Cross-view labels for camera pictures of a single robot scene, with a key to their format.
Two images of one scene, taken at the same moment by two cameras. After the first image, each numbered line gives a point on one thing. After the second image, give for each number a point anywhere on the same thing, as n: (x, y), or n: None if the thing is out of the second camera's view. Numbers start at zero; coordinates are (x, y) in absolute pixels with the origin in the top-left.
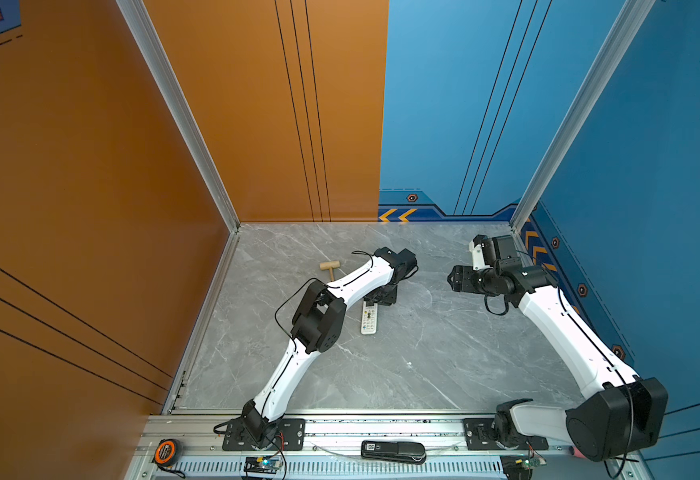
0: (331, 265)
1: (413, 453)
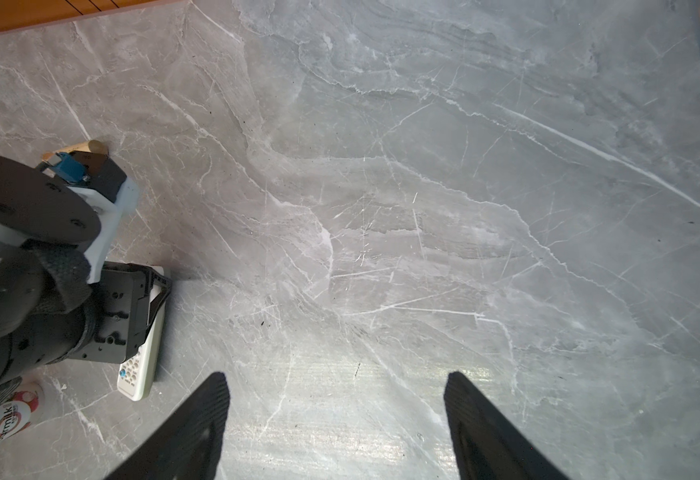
0: (93, 147)
1: None
